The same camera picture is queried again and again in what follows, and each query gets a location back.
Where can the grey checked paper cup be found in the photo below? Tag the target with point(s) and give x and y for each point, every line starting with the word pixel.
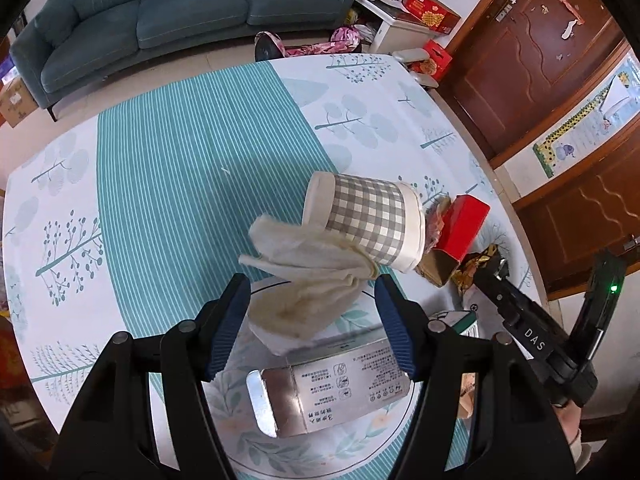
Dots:
pixel 370 215

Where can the white slipper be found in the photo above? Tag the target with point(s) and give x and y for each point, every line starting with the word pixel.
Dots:
pixel 411 55
pixel 425 80

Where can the red gift box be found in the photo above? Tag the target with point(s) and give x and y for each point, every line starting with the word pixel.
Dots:
pixel 432 10

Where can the pink patterned balance scooter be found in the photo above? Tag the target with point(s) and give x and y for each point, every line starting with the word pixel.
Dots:
pixel 305 45

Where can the teal fabric sofa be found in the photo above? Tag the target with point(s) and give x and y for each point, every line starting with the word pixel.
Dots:
pixel 175 15

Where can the brown cardboard box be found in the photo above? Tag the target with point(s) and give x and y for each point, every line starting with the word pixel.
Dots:
pixel 17 102

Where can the red bag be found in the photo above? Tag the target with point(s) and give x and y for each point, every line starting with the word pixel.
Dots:
pixel 7 355

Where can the person's right forearm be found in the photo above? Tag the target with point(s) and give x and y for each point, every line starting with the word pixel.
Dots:
pixel 572 440

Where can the golden wrapper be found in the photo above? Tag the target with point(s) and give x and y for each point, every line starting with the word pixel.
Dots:
pixel 472 265

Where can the small red box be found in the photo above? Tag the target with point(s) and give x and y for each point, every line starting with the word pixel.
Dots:
pixel 462 225

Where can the giraffe wall poster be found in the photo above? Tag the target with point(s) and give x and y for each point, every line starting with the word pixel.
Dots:
pixel 575 130

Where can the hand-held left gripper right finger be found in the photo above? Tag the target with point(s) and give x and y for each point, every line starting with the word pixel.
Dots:
pixel 395 330

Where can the teal sofa cushion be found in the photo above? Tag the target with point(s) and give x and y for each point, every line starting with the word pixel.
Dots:
pixel 57 17

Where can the round leaf print turntable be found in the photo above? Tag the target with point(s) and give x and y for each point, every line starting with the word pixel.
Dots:
pixel 360 430

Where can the white tissue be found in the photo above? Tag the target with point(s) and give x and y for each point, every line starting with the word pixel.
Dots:
pixel 310 270

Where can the crumpled brown wrapper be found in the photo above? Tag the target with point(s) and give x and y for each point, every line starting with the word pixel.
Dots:
pixel 436 227

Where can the red carry carton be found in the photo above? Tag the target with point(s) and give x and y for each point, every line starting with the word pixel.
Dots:
pixel 439 60

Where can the white side table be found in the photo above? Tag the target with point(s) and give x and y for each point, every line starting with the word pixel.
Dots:
pixel 400 27

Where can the purple blue box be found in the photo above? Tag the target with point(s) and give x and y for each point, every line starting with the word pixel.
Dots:
pixel 7 69

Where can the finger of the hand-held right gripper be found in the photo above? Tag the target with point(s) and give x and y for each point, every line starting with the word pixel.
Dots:
pixel 487 290
pixel 501 270

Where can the silver carton box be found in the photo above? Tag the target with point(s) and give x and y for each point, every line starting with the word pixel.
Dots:
pixel 330 385

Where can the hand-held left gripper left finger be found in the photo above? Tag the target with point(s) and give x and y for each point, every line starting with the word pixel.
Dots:
pixel 230 330

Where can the leaf print tablecloth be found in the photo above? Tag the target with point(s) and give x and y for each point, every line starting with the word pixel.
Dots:
pixel 165 185

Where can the green carton box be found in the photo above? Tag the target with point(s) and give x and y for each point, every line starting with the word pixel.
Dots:
pixel 457 322

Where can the brown wooden panel door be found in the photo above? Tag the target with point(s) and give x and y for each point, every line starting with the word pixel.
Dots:
pixel 585 220

